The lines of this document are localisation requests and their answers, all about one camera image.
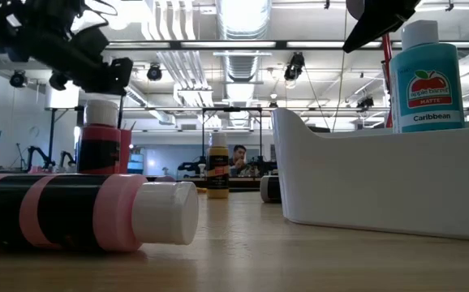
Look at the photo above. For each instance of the red paint bottle black label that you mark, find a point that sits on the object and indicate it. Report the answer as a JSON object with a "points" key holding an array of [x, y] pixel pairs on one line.
{"points": [[98, 150]]}

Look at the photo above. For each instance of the person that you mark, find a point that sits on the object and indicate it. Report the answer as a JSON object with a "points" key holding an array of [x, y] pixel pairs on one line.
{"points": [[239, 156]]}

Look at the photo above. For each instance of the red plastic cup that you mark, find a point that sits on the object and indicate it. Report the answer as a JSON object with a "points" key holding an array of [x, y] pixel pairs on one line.
{"points": [[126, 154]]}

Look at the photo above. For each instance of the black background rig frame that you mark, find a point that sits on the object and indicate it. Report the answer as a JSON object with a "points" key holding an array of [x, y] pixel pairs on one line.
{"points": [[232, 109]]}

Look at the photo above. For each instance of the white paint bottle black label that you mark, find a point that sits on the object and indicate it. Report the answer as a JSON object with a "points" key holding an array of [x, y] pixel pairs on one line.
{"points": [[269, 188]]}

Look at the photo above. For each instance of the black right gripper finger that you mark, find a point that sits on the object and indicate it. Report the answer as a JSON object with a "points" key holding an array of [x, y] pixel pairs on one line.
{"points": [[380, 20]]}

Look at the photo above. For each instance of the dark background workbench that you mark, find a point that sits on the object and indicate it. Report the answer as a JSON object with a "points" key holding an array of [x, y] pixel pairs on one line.
{"points": [[226, 183]]}

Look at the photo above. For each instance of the white box on stand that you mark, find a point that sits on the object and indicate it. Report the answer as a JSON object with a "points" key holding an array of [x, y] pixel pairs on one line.
{"points": [[62, 99]]}

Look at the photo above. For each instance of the turquoise paint bottle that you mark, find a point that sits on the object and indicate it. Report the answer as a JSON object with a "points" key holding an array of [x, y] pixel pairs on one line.
{"points": [[425, 61]]}

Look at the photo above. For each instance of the black ceiling camera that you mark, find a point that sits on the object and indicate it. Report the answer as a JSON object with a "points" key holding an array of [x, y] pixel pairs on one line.
{"points": [[365, 103], [294, 67], [154, 73], [18, 79]]}

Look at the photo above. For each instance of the white plastic bin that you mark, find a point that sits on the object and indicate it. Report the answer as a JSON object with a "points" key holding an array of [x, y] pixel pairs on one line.
{"points": [[380, 182]]}

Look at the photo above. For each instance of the black aluminium rig frame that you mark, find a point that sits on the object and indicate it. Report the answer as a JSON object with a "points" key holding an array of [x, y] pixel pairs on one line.
{"points": [[281, 44]]}

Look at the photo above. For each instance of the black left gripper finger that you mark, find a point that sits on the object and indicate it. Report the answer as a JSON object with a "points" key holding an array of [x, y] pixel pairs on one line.
{"points": [[117, 77]]}

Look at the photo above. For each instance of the silver ceiling air duct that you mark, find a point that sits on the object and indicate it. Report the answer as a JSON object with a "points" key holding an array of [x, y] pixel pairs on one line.
{"points": [[242, 24]]}

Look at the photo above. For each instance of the pink paint bottle black label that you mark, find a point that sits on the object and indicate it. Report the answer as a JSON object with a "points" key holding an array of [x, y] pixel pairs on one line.
{"points": [[68, 211]]}

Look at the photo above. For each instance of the black neighbouring robot arm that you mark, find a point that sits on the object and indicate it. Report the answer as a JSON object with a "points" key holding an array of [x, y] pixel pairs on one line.
{"points": [[263, 166], [40, 156], [192, 166]]}

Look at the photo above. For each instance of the yellow paint bottle black label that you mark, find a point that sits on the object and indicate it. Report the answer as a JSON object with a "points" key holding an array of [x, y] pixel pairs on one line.
{"points": [[218, 162]]}

